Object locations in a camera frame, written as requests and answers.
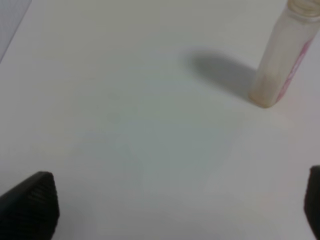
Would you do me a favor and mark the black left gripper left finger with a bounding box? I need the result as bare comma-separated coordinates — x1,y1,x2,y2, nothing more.
0,171,60,240

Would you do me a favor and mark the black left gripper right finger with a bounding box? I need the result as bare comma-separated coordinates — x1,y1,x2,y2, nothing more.
304,165,320,240

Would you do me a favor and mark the clear bottle with pink label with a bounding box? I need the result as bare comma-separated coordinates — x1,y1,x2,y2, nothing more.
249,0,320,108

